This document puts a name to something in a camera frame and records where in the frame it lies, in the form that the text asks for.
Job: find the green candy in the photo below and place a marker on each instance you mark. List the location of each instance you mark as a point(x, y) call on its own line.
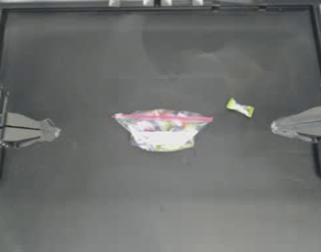
point(240, 107)

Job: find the clear bag with pink zip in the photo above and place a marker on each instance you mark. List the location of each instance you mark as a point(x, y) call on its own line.
point(163, 138)

